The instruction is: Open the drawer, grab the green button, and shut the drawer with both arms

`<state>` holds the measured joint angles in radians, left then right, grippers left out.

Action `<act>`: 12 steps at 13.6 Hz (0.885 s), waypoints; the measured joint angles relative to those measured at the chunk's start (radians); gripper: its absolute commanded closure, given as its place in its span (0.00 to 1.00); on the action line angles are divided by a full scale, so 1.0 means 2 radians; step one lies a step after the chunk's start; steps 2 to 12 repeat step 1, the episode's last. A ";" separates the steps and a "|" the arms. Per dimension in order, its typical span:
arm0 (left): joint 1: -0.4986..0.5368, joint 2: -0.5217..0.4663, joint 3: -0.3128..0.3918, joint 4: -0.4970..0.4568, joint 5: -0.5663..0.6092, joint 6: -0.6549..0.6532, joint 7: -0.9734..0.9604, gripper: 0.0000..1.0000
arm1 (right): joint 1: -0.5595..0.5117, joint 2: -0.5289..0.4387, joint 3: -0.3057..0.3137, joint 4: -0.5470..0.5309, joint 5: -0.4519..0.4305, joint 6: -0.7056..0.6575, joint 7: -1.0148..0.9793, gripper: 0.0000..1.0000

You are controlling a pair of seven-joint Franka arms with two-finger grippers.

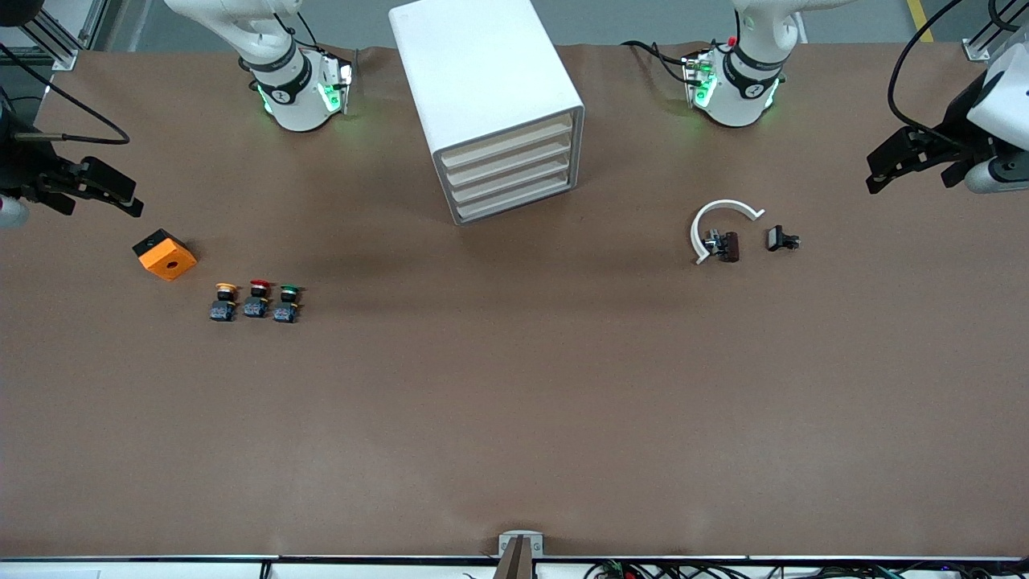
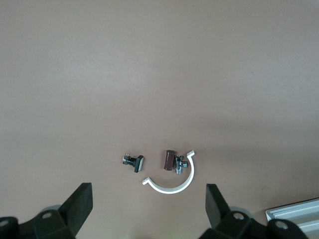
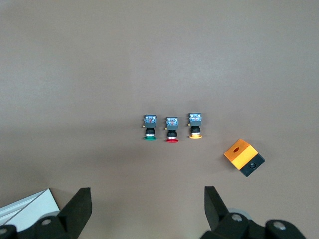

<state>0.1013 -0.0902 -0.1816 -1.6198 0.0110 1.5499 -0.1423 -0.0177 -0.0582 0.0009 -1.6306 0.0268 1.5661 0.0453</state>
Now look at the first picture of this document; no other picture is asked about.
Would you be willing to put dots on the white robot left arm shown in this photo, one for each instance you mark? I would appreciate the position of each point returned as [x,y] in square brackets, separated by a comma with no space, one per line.
[735,96]

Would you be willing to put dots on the cream plastic drawer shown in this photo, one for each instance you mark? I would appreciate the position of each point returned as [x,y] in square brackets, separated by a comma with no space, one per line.
[506,141]
[510,199]
[506,161]
[508,180]

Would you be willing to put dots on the brown table mat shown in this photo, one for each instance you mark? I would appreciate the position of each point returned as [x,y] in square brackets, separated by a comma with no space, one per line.
[514,402]

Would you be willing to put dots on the grey metal bracket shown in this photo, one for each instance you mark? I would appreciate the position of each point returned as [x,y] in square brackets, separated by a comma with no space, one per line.
[506,540]

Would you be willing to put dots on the white drawer cabinet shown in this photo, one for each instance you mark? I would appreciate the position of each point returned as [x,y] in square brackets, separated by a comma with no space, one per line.
[474,72]

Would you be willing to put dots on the white curved plastic part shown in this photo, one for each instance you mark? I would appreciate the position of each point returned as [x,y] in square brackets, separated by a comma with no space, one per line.
[727,203]

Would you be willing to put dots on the green push button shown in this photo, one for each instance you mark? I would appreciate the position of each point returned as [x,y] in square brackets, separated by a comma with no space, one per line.
[286,312]

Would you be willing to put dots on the aluminium frame profile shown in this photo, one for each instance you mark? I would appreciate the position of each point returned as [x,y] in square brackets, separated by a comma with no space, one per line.
[63,58]
[974,50]

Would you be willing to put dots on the dark brown block part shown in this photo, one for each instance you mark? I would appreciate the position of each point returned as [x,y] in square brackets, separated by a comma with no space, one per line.
[729,247]

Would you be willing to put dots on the small black plastic part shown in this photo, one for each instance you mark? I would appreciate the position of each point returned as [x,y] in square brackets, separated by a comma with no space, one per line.
[776,238]

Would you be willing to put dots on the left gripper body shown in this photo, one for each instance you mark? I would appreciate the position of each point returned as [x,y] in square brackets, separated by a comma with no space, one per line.
[957,127]

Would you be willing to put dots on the brown camera pole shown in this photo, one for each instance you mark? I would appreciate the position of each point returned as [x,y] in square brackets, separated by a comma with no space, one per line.
[514,563]

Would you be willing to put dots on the yellow push button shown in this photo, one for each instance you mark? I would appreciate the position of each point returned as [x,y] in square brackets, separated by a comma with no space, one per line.
[223,310]

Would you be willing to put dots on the red push button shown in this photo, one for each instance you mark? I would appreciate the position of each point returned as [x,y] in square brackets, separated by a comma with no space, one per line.
[256,306]

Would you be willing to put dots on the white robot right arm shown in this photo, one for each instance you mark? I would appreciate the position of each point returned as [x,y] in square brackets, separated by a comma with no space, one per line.
[293,96]

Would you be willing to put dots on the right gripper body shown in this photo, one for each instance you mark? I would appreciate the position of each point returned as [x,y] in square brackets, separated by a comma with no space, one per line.
[26,170]

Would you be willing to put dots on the orange button enclosure box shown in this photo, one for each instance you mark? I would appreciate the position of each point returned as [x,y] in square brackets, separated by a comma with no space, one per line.
[169,261]

